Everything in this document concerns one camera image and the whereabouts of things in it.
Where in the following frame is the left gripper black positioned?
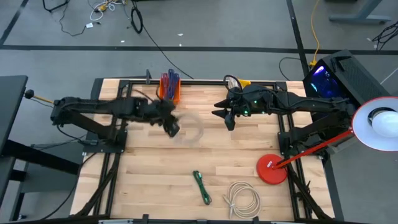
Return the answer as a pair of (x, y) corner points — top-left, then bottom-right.
(133, 98), (181, 138)

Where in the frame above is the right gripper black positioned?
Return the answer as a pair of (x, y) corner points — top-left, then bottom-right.
(211, 85), (276, 119)

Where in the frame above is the orange plastic basket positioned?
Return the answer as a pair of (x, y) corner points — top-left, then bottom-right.
(159, 77), (182, 105)

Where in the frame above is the yellow plastic basket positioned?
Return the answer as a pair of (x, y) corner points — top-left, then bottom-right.
(228, 77), (251, 90)

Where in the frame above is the red desk lamp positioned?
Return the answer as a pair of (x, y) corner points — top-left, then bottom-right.
(256, 96), (398, 185)

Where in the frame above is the black computer case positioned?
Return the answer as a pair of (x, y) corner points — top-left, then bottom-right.
(302, 49), (391, 141)

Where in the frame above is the wooden stick black knob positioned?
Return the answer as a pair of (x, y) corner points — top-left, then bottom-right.
(24, 89), (55, 105)

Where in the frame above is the black desk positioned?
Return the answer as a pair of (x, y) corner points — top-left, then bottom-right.
(0, 75), (81, 224)

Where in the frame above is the grey desk leg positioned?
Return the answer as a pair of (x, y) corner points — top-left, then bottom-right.
(328, 0), (392, 24)

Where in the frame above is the black aluminium table frame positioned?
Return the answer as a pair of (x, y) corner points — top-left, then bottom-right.
(70, 68), (335, 224)

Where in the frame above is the thin black cable loop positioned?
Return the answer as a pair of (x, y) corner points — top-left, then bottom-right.
(278, 57), (302, 82)

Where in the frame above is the green black braided cable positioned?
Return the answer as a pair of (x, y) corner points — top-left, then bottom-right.
(192, 170), (213, 206)

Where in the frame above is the black coiled floor cable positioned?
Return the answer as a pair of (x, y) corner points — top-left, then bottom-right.
(129, 0), (195, 80)

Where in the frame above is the yellow floor cable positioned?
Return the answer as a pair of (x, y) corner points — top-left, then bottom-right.
(309, 0), (322, 68)

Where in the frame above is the white cable bundle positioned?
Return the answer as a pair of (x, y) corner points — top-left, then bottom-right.
(89, 0), (127, 22)

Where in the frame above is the black cable tangle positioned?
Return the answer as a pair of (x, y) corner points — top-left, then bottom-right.
(371, 20), (398, 50)

